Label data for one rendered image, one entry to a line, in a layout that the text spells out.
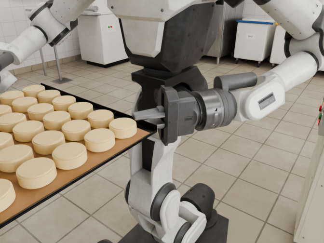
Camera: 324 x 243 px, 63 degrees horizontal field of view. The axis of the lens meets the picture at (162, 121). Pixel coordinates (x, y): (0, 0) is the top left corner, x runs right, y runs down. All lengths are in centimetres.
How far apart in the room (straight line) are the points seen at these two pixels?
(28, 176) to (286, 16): 61
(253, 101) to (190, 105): 14
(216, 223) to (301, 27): 109
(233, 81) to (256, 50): 437
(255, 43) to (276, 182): 320
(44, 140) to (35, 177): 9
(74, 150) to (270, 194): 175
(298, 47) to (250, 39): 420
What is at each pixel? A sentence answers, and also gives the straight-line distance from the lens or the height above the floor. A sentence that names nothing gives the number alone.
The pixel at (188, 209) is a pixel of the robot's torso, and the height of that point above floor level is 34.
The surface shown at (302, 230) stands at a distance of 161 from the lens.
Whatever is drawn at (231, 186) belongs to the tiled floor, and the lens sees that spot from 202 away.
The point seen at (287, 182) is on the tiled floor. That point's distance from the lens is 219.
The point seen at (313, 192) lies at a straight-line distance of 146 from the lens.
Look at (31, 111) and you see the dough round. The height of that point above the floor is 106.
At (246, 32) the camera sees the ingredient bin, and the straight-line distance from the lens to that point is 498.
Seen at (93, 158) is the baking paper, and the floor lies 104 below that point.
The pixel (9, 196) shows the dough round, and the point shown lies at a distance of 39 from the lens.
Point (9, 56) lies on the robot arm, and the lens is 94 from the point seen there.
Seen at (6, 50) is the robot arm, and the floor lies 111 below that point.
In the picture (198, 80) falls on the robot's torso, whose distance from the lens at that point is 90.
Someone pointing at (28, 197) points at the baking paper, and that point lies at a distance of 39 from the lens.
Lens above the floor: 128
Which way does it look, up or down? 27 degrees down
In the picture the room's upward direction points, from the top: straight up
